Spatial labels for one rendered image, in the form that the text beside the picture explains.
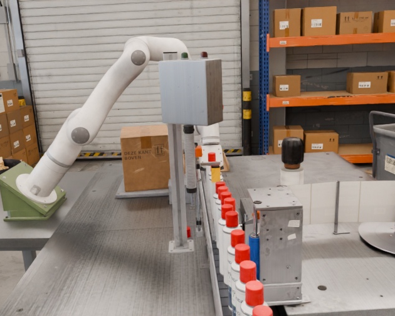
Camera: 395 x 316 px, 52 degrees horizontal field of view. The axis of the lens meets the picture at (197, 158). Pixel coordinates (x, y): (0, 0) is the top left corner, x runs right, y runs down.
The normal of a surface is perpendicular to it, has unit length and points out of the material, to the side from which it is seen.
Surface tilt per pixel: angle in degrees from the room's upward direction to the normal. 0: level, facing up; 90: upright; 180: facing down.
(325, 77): 90
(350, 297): 0
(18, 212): 90
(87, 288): 0
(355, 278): 0
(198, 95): 90
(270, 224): 90
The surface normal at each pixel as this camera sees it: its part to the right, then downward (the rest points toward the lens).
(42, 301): -0.04, -0.97
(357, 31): -0.05, 0.27
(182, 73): -0.54, 0.24
